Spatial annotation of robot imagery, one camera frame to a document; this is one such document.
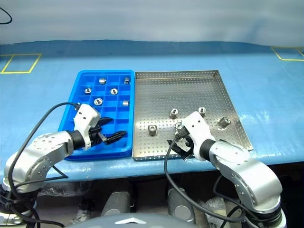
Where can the perforated metal tray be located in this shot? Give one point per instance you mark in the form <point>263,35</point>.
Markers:
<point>166,95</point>

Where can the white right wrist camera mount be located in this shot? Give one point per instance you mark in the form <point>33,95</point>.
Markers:
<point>197,128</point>

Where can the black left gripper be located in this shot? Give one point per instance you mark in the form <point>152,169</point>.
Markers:
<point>95,135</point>

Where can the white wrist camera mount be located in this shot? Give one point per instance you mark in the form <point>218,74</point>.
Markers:
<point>85,116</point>
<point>197,128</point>

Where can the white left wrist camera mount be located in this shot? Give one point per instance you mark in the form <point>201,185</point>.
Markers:
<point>85,116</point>

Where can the blue table cover sheet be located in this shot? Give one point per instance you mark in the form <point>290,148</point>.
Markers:
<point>47,90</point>

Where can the crumpled clear plastic wrap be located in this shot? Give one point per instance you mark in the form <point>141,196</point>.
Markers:
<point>213,207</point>

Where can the blue compartment tray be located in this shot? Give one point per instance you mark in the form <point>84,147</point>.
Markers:
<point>111,111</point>

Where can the grey curved cover with emblem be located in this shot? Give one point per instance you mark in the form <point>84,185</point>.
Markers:
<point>133,221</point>

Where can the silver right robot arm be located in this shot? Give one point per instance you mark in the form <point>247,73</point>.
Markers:
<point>237,161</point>

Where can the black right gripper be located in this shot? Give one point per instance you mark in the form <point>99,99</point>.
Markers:
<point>188,143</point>

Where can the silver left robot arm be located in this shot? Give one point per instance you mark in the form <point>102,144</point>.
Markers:
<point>42,152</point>

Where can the grey rounded housing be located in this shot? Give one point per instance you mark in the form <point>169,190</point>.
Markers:
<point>180,206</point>
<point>116,204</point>

